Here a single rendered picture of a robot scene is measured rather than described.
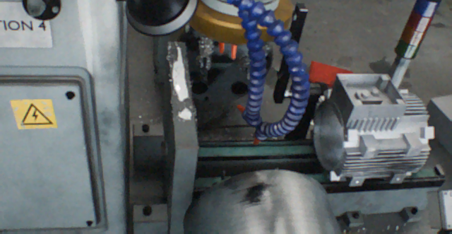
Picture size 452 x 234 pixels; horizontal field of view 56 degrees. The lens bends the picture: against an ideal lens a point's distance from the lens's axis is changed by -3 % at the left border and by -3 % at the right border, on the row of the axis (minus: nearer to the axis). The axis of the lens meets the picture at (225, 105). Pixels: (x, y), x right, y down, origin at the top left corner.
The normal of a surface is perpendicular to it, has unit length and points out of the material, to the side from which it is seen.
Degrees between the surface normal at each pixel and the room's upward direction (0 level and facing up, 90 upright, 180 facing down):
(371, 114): 90
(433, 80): 0
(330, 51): 0
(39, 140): 90
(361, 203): 90
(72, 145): 90
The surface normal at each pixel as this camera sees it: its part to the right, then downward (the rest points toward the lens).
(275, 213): 0.03, -0.74
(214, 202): -0.58, -0.54
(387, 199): 0.14, 0.67
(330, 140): 0.19, -0.28
